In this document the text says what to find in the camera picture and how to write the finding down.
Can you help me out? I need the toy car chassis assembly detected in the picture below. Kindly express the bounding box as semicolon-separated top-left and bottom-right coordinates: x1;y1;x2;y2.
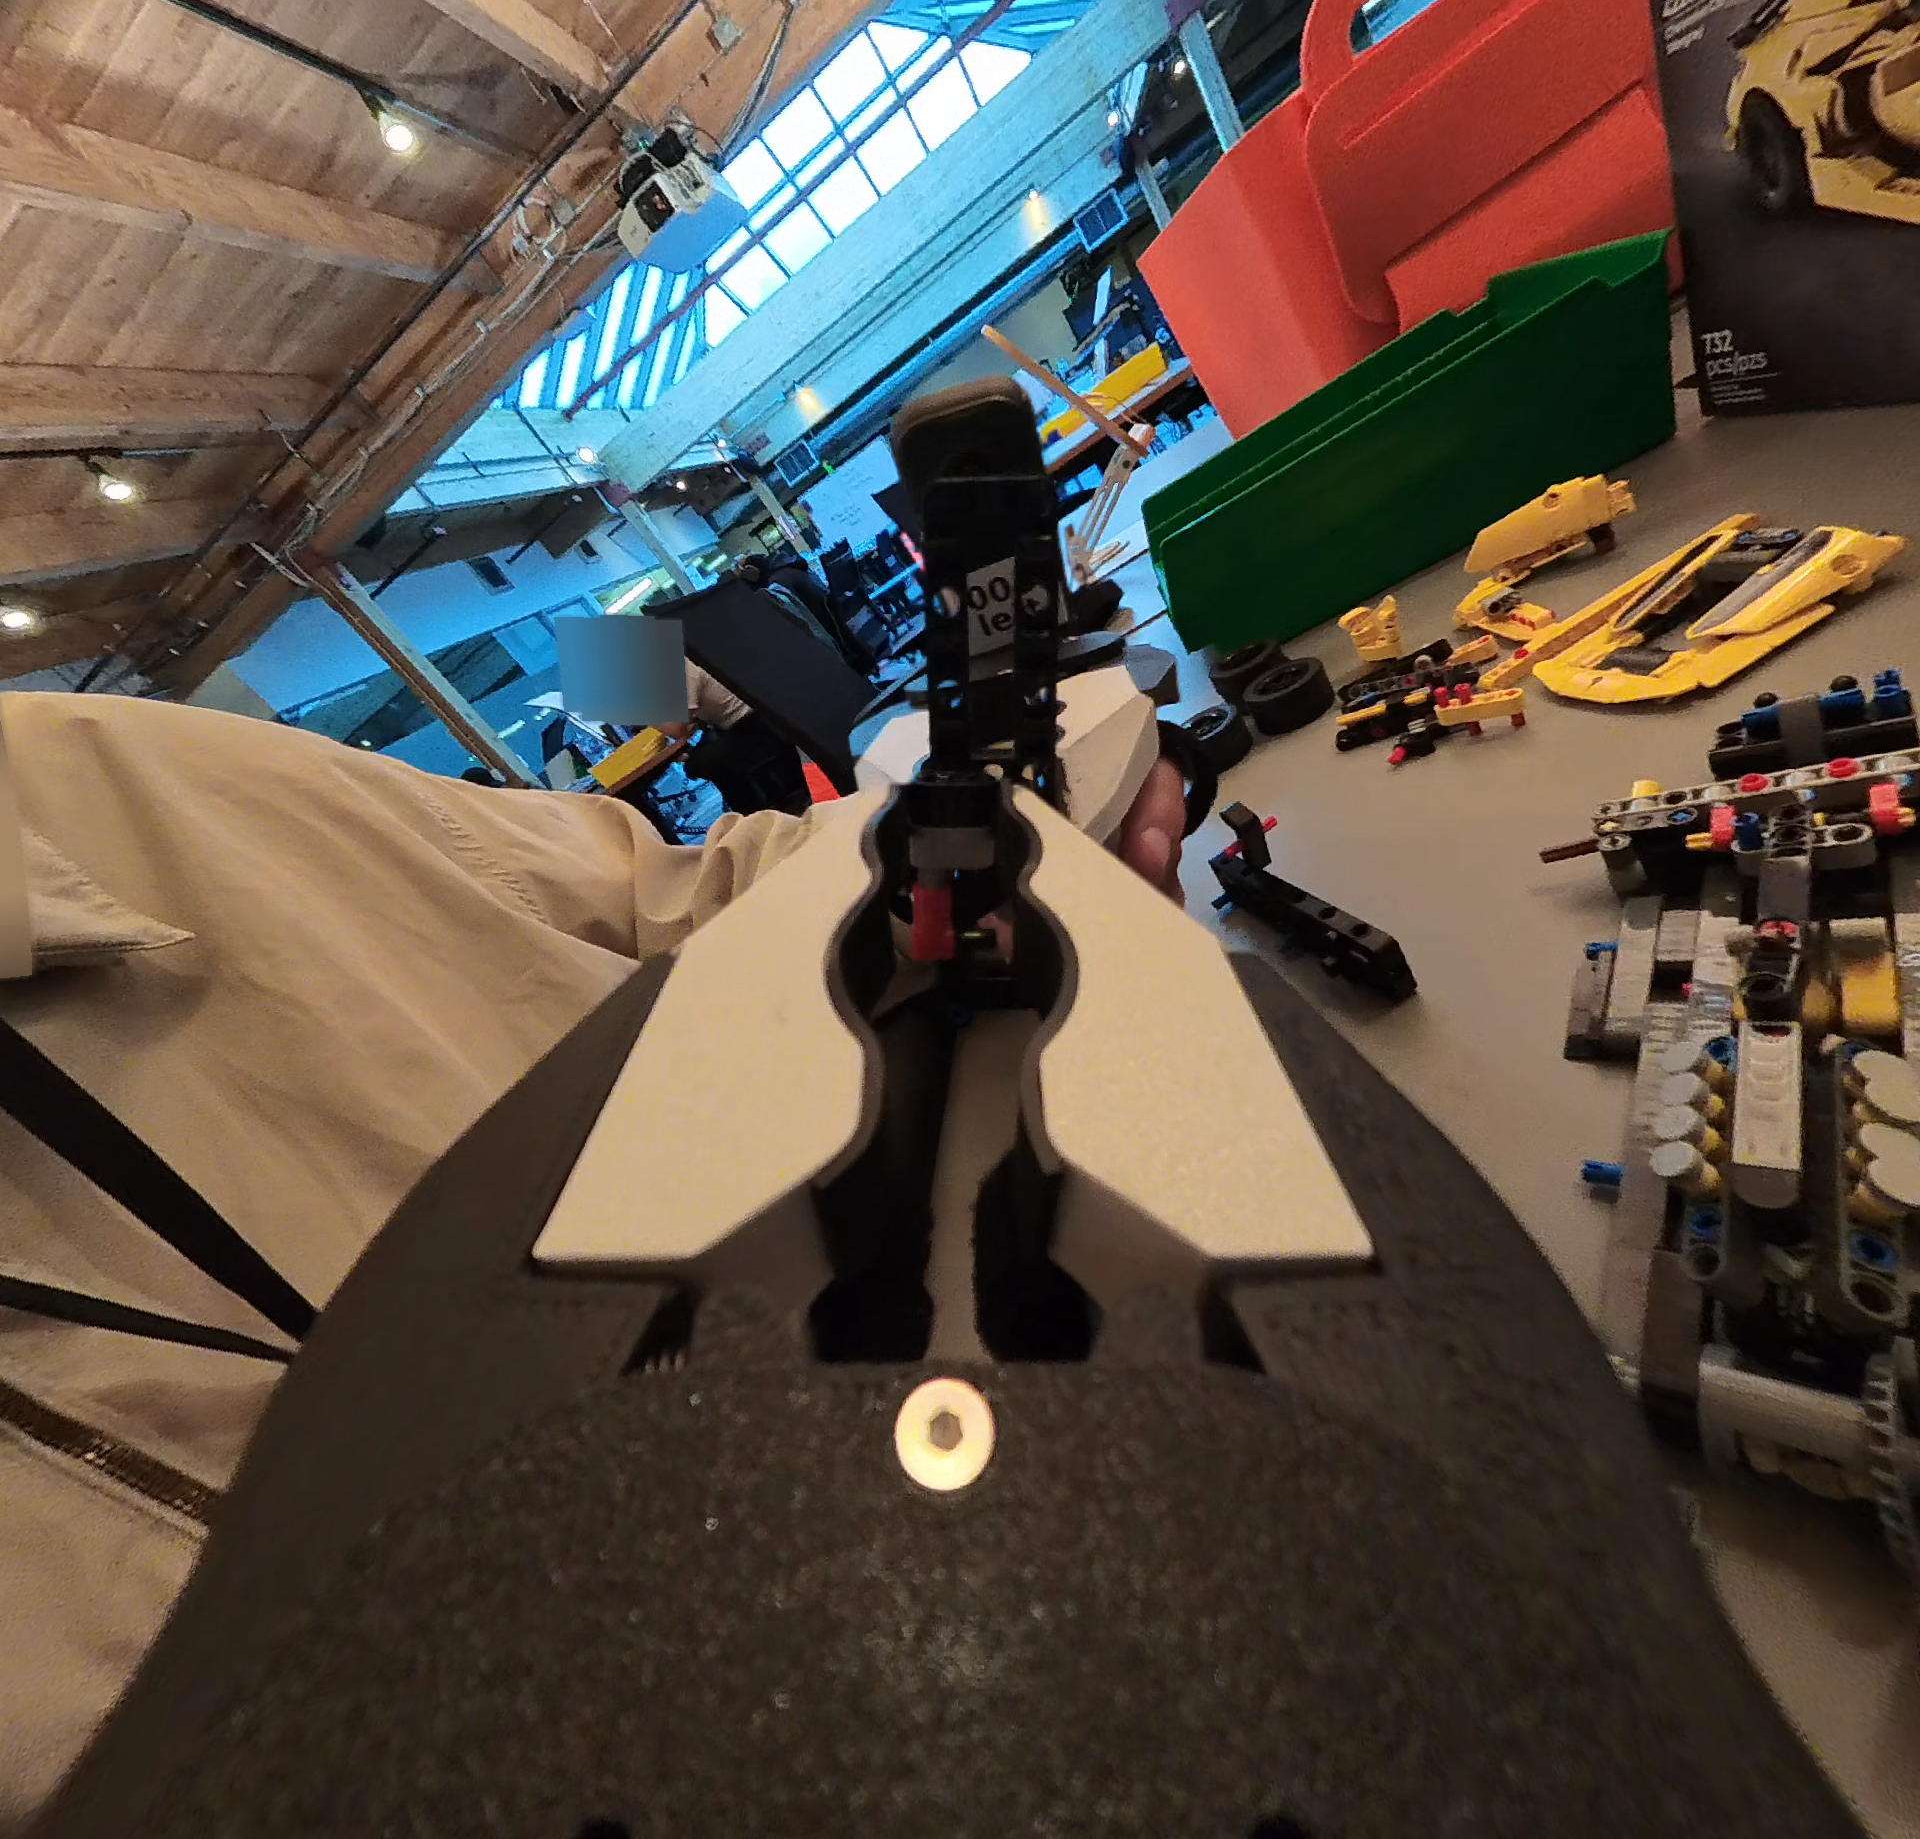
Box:
1543;674;1920;1571

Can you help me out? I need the white ceiling projector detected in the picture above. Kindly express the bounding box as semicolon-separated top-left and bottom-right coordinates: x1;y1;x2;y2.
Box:
615;129;718;259

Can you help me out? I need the green plastic bin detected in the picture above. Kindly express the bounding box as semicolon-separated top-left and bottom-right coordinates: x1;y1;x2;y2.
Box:
1142;229;1679;654

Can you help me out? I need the red plastic storage tote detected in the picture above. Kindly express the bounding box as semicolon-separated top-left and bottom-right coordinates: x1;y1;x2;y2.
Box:
1137;0;1679;436

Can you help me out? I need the black shoulder strap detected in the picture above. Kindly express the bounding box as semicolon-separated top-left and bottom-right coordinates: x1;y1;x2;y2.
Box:
0;1019;319;1362

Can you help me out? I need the toy car set box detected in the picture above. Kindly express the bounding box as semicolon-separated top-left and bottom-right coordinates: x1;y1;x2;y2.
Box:
1641;0;1920;416

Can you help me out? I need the yellow toy car body part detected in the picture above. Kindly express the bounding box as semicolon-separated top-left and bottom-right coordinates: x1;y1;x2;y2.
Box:
1462;477;1635;581

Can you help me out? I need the person's left forearm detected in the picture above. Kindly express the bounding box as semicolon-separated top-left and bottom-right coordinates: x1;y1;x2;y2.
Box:
600;794;902;971

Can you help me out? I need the yellow red toy brick piece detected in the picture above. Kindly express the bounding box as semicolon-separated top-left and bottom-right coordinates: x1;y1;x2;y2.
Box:
1453;577;1560;642

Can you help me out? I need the black toy brick piece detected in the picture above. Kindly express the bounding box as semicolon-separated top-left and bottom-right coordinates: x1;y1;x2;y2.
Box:
1207;804;1418;1002

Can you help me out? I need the black toy brick frame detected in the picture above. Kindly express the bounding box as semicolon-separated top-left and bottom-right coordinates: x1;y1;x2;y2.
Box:
898;473;1069;821

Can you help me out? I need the person's beige jacket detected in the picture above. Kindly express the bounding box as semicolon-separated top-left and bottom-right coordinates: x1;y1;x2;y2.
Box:
0;689;902;1839

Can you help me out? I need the black monitor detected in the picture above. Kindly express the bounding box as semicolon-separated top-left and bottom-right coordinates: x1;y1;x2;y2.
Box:
645;570;884;798

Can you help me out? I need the black yellow toy brick assembly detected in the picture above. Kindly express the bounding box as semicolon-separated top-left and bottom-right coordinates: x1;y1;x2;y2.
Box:
1333;637;1535;762

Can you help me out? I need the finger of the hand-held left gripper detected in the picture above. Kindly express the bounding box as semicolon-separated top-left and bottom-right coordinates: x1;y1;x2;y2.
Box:
1050;660;1168;849
853;689;934;804

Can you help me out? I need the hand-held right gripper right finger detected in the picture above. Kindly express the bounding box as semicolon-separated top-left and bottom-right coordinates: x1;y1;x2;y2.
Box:
974;787;1374;1362

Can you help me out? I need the large yellow toy car panel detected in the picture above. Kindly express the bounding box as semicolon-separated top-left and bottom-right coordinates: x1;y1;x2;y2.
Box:
1530;517;1910;707

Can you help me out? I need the black toy brick beam assembly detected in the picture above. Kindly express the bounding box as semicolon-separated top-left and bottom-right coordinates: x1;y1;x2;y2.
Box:
898;779;1010;971

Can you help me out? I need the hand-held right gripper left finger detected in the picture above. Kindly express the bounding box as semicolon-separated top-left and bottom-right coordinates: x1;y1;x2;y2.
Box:
531;787;934;1362

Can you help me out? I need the person's left hand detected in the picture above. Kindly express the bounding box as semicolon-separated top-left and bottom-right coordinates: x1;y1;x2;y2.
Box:
1117;778;1190;908

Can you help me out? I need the skylight window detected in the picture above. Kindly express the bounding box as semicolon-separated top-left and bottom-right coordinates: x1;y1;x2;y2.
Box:
502;0;1119;423

